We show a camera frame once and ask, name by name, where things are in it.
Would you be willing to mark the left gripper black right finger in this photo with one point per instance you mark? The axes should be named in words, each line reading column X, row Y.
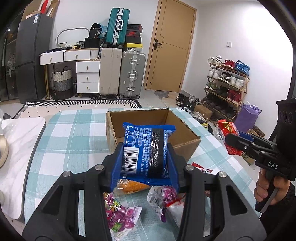
column 172, row 161

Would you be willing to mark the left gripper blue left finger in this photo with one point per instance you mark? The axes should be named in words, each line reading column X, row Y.
column 116, row 165

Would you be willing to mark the blue Oreo cookie pack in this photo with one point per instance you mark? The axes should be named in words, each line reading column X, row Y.
column 145, row 153

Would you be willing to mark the orange bread roll pack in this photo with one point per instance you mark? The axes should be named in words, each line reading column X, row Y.
column 125, row 187

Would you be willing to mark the white red noodle snack bag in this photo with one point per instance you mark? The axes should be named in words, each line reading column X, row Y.
column 202, row 169

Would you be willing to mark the purple candy bag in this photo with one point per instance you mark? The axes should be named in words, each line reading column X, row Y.
column 121, row 220
column 163, row 200

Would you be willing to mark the person's right hand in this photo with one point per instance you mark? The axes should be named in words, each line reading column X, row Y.
column 262, row 184

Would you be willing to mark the cardboard SF Express box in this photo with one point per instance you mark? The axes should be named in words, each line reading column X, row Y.
column 183, row 140

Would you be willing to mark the purple bag on floor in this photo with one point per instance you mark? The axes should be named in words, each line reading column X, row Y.
column 247, row 117

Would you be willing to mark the teal checkered tablecloth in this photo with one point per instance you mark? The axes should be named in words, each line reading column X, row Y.
column 75, row 140

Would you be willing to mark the red gift bag on floor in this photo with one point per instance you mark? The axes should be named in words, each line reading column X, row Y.
column 229, row 136

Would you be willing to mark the small cardboard box on floor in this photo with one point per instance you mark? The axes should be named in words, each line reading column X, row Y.
column 204, row 111

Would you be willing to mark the silver aluminium suitcase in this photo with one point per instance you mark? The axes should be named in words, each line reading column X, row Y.
column 131, row 74

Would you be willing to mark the patterned floor rug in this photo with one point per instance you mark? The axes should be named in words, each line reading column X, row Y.
column 47, row 109

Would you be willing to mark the wooden shoe rack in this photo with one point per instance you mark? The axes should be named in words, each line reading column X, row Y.
column 226, row 87

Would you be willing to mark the woven laundry basket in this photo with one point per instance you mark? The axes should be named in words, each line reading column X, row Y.
column 63, row 83

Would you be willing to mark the beige suitcase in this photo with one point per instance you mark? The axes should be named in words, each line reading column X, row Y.
column 110, row 64

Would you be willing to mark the white drawer desk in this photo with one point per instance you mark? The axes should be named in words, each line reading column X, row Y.
column 85, row 65

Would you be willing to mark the stacked shoe boxes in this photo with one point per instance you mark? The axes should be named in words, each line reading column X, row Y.
column 133, row 38

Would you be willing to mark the black bag on desk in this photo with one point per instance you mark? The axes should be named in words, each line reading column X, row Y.
column 93, row 40

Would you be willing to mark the wooden door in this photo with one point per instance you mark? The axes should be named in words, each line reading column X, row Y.
column 170, row 46

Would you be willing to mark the teal suitcase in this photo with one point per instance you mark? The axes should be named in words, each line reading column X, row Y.
column 117, row 27

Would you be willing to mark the black refrigerator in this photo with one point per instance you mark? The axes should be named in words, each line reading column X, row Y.
column 33, row 39

